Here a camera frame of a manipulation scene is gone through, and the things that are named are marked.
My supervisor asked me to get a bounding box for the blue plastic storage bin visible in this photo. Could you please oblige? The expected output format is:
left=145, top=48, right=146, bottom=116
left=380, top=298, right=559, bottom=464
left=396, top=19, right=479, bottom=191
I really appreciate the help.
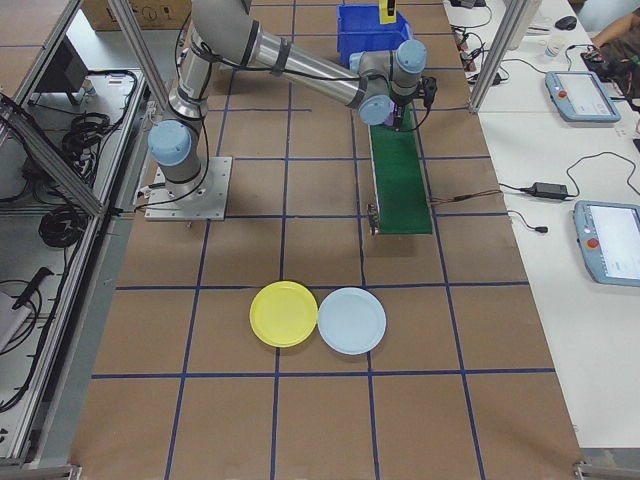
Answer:
left=336, top=3, right=416, bottom=69

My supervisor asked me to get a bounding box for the yellow round plate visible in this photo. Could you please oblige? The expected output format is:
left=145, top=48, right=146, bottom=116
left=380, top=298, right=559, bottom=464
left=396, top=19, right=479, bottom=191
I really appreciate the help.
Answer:
left=249, top=280, right=319, bottom=349

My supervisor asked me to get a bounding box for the black power adapter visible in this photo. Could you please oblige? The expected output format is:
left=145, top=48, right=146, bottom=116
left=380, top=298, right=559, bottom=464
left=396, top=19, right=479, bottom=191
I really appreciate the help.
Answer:
left=529, top=181, right=571, bottom=199

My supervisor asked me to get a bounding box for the V-shaped metal bar frame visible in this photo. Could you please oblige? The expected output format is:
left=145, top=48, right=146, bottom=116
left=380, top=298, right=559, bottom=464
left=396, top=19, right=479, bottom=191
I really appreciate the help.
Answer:
left=0, top=0, right=151, bottom=469

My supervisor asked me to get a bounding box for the person camouflage clothed body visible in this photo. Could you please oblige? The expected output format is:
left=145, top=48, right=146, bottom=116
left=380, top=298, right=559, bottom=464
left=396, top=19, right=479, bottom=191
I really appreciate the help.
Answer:
left=597, top=39, right=640, bottom=111

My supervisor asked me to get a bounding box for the black barrel plug cable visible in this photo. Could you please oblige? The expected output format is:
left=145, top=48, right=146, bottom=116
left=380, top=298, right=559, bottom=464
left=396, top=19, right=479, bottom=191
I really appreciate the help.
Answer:
left=506, top=209, right=550, bottom=235

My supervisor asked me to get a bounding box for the light blue round plate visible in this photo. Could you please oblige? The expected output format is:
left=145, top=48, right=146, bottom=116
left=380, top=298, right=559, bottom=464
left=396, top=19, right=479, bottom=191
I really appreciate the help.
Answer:
left=317, top=286, right=388, bottom=356

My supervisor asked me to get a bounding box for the aluminium profile bar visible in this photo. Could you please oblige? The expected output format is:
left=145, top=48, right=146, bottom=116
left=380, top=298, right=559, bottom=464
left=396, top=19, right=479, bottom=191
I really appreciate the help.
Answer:
left=0, top=462, right=81, bottom=480
left=572, top=459, right=640, bottom=480

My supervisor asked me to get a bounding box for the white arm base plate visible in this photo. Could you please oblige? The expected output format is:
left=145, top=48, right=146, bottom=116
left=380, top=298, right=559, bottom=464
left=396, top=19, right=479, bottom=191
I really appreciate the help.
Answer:
left=144, top=156, right=234, bottom=221

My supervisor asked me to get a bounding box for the brown cardboard box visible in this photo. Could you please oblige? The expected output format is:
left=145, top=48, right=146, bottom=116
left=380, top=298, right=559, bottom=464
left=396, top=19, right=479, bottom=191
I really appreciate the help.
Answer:
left=82, top=0, right=194, bottom=32

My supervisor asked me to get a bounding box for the black handle tool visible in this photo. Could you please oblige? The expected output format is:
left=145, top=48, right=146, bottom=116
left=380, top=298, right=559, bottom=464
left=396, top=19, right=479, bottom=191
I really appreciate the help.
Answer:
left=12, top=267, right=55, bottom=309

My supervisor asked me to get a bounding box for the red brown wire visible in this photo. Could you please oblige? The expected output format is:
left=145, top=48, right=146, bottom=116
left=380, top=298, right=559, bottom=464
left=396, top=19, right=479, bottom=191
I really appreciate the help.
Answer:
left=428, top=189, right=504, bottom=206

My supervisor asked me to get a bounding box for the grey blue teach pendant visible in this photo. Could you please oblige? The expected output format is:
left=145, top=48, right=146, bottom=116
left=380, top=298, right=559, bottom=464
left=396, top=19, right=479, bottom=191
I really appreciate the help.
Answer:
left=543, top=69, right=623, bottom=124
left=572, top=199, right=640, bottom=289

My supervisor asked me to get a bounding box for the green conveyor belt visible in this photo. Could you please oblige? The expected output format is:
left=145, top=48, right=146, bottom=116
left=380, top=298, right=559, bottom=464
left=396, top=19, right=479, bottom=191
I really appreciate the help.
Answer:
left=366, top=105, right=434, bottom=237

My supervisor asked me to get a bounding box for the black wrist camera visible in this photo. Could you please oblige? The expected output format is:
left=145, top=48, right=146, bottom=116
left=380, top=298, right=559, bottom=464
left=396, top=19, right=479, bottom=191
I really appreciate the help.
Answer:
left=418, top=75, right=440, bottom=107

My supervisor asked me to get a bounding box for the person bare forearm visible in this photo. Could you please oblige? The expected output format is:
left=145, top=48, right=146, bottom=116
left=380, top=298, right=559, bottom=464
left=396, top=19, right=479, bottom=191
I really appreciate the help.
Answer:
left=592, top=13, right=640, bottom=49

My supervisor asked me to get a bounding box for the black device with red light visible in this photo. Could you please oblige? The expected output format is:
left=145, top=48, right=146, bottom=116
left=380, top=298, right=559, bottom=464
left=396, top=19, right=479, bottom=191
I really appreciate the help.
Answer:
left=579, top=44, right=609, bottom=71

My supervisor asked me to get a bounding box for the black cable coil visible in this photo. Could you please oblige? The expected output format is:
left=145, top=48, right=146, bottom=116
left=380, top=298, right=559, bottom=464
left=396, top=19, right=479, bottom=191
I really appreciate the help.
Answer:
left=62, top=112, right=126, bottom=169
left=38, top=204, right=84, bottom=249

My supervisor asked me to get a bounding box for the aluminium profile post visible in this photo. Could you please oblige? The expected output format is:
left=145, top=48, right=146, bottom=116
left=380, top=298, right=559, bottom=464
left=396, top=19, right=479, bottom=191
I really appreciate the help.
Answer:
left=468, top=0, right=532, bottom=115
left=106, top=0, right=171, bottom=121

